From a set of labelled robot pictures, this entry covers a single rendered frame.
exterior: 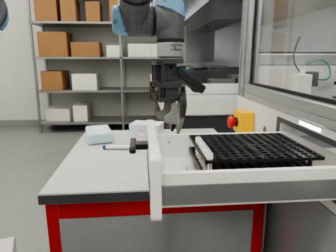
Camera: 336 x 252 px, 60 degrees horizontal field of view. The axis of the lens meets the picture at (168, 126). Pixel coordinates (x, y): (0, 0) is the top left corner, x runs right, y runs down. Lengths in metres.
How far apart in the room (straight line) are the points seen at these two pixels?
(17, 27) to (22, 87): 0.90
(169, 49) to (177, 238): 0.50
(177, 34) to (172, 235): 0.53
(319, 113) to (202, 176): 0.29
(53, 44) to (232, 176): 4.16
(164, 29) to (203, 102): 0.68
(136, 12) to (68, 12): 3.70
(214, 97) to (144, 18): 0.73
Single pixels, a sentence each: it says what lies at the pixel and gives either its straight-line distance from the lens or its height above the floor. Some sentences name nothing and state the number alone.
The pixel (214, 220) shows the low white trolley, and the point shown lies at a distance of 0.82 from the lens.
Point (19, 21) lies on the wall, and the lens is 5.16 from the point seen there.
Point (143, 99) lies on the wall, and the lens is 4.81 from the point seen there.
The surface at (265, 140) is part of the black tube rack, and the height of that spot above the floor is 0.90.
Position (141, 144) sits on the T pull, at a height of 0.91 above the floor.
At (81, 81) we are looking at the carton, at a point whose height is 0.75.
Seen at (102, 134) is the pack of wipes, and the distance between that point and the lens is 1.11.
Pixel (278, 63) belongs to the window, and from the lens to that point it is 0.85.
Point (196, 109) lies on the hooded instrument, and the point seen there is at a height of 0.83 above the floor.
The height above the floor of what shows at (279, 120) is 0.92.
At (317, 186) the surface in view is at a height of 0.86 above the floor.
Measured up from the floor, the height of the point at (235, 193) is 0.86.
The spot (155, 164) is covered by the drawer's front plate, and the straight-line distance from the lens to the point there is 0.45.
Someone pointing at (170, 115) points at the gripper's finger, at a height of 0.92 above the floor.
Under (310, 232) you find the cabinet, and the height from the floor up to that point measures 0.72.
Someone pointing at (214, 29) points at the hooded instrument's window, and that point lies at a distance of 1.43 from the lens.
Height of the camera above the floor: 1.08
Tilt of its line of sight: 13 degrees down
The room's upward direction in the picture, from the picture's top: straight up
